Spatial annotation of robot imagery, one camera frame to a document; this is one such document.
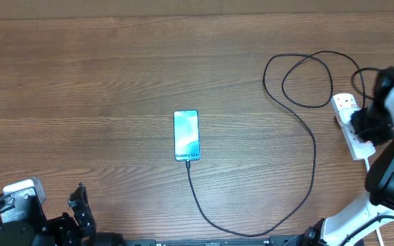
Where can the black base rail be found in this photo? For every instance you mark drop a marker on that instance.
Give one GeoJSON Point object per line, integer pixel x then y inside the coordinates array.
{"type": "Point", "coordinates": [271, 241]}

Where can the Samsung Galaxy smartphone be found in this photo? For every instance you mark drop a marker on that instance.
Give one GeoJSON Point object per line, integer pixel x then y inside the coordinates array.
{"type": "Point", "coordinates": [186, 135]}

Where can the white charger adapter plug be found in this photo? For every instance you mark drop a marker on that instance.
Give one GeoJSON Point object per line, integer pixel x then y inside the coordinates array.
{"type": "Point", "coordinates": [345, 115]}

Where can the white power strip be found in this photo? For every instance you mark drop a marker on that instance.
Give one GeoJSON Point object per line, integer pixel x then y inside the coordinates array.
{"type": "Point", "coordinates": [359, 149]}

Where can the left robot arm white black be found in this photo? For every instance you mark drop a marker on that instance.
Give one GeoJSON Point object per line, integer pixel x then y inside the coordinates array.
{"type": "Point", "coordinates": [23, 221]}

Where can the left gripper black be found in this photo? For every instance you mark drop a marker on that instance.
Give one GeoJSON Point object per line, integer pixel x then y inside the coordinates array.
{"type": "Point", "coordinates": [64, 225]}

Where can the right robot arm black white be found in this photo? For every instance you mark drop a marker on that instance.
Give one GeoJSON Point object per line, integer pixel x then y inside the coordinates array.
{"type": "Point", "coordinates": [375, 207]}

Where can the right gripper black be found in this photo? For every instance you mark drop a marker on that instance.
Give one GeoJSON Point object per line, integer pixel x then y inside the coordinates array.
{"type": "Point", "coordinates": [376, 139]}

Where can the cardboard backdrop wall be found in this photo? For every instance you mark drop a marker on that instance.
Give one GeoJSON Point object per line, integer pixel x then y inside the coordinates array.
{"type": "Point", "coordinates": [42, 9]}

